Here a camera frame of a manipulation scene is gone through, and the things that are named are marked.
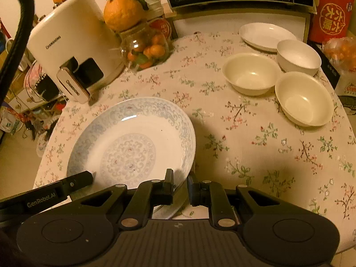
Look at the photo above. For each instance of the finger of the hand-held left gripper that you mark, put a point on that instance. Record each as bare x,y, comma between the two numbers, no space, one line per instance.
79,182

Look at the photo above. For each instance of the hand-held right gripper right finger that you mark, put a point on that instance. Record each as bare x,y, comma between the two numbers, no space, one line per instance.
192,192

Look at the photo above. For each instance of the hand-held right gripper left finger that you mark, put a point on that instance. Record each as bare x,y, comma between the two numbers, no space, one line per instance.
168,189

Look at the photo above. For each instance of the blue patterned plate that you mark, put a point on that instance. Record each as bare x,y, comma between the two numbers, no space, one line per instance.
125,133

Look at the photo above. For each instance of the cream ceramic bowl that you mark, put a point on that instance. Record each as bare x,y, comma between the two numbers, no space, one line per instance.
250,72
303,100

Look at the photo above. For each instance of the white plate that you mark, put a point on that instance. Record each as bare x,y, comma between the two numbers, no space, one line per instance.
267,36

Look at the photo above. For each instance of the white ceramic bowl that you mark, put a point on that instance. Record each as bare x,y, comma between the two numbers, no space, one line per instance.
299,55

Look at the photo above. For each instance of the floral tablecloth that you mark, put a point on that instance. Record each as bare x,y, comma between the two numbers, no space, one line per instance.
236,150

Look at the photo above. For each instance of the green white package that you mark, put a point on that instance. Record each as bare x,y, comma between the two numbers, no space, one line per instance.
9,121

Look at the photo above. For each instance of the glass jar of oranges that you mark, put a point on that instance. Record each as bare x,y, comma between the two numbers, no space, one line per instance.
144,50

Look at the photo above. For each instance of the white air fryer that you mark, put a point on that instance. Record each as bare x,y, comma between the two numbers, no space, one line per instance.
69,33

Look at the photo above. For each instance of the red label can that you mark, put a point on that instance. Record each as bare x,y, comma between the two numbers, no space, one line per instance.
161,27

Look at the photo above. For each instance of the large orange with leaves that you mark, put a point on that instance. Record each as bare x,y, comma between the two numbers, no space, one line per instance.
122,12

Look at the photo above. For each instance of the black box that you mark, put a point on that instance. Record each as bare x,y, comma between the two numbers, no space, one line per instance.
329,72

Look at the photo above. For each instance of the stack of paper cups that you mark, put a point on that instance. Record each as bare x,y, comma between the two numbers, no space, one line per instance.
154,5

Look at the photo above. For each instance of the white labelled package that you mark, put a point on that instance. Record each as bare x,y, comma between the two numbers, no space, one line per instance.
347,86

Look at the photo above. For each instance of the plastic bag of oranges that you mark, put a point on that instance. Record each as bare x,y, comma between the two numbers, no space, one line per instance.
340,52

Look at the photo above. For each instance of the red cardboard box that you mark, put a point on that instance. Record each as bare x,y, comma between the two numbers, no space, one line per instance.
331,14

